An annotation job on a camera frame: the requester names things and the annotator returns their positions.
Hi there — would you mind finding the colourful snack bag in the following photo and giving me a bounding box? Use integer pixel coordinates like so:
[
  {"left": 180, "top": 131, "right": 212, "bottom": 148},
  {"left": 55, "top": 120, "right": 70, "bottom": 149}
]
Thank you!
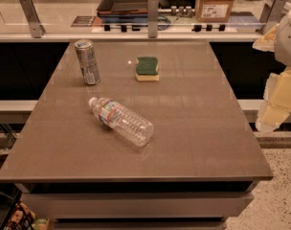
[{"left": 2, "top": 202, "right": 53, "bottom": 230}]

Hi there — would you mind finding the middle metal railing bracket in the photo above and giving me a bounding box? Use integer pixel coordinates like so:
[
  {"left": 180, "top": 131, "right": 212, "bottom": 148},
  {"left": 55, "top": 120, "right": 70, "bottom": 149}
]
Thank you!
[{"left": 147, "top": 0, "right": 159, "bottom": 38}]

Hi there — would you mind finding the brown cardboard box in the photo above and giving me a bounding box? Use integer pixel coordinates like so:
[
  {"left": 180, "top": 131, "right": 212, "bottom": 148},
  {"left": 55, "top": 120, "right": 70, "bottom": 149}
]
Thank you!
[{"left": 195, "top": 0, "right": 235, "bottom": 22}]

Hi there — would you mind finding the clear plastic water bottle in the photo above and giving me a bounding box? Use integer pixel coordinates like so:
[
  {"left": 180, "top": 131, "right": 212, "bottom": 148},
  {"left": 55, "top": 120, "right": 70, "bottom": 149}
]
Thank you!
[{"left": 88, "top": 97, "right": 154, "bottom": 147}]

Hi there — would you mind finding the green and yellow sponge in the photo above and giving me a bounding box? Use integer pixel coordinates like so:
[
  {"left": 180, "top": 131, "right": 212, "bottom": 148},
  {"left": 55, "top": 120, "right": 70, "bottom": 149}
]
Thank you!
[{"left": 135, "top": 57, "right": 160, "bottom": 81}]

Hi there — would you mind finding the open dark tray box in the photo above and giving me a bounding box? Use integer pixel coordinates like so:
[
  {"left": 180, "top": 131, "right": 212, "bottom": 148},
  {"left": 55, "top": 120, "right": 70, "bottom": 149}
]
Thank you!
[{"left": 97, "top": 0, "right": 147, "bottom": 15}]

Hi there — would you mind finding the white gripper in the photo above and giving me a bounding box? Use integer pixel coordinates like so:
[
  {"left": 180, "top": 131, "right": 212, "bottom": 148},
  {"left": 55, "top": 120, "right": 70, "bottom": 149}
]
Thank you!
[{"left": 253, "top": 10, "right": 291, "bottom": 132}]

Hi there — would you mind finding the left metal railing bracket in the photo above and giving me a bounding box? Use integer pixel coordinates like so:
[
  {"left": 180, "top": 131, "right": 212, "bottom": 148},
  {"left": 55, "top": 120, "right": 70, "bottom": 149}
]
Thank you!
[{"left": 19, "top": 0, "right": 45, "bottom": 38}]

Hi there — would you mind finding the grey table drawer base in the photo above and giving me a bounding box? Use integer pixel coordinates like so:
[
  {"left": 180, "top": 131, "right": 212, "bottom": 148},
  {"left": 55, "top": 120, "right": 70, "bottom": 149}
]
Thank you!
[{"left": 22, "top": 192, "right": 254, "bottom": 230}]

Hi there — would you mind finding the right metal railing bracket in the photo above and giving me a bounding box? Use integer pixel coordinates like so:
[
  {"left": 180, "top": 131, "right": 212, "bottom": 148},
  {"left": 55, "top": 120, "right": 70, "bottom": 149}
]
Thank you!
[{"left": 259, "top": 0, "right": 287, "bottom": 35}]

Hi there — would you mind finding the metal railing bracket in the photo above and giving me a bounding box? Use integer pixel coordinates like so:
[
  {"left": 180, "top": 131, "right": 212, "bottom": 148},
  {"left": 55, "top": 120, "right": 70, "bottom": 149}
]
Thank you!
[
  {"left": 147, "top": 0, "right": 159, "bottom": 38},
  {"left": 19, "top": 0, "right": 45, "bottom": 38},
  {"left": 259, "top": 0, "right": 287, "bottom": 35}
]

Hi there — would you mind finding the silver drink can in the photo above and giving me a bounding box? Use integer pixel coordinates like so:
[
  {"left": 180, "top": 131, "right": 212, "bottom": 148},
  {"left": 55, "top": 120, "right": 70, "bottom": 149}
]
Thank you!
[{"left": 75, "top": 39, "right": 100, "bottom": 85}]

